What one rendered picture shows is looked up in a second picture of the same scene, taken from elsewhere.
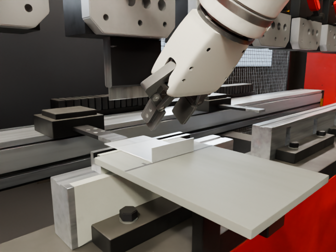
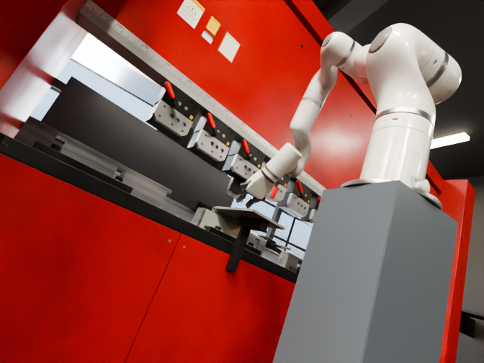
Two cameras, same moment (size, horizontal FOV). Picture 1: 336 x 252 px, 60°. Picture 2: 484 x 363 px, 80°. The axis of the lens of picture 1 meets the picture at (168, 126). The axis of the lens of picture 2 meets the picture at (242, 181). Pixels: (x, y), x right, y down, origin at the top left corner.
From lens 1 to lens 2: 0.88 m
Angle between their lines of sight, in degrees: 31
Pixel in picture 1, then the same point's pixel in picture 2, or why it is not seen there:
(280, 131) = (294, 258)
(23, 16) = (219, 158)
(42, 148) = (186, 212)
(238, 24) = (269, 174)
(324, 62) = not seen: hidden behind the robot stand
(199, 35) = (258, 175)
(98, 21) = (234, 167)
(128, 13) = (243, 169)
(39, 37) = (198, 180)
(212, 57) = (261, 182)
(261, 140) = (283, 258)
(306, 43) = not seen: hidden behind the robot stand
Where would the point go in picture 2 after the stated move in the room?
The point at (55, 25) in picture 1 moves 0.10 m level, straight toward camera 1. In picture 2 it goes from (207, 178) to (209, 175)
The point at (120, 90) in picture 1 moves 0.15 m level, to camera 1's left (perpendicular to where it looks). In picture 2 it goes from (230, 192) to (201, 181)
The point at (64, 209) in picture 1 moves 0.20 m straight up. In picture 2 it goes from (199, 215) to (217, 173)
